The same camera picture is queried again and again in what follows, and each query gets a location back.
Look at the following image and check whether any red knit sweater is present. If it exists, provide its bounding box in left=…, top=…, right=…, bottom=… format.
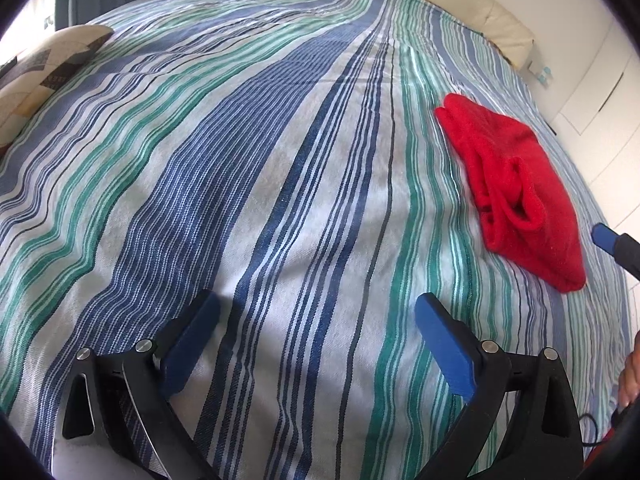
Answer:
left=435, top=93, right=586, bottom=294

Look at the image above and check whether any person's right hand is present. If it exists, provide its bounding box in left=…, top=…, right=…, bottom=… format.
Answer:
left=617, top=333, right=640, bottom=411

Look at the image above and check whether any blue green striped bedspread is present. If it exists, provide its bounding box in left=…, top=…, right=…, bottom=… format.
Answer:
left=1, top=0, right=631, bottom=479

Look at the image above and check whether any patchwork patterned cushion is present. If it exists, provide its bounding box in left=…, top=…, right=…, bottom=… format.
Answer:
left=1, top=24, right=114, bottom=155

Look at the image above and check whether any black cable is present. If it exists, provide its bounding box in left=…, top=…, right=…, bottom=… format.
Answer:
left=578, top=410, right=614, bottom=449

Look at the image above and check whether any wall socket plate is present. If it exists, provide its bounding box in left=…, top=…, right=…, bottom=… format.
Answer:
left=526, top=61, right=553, bottom=88

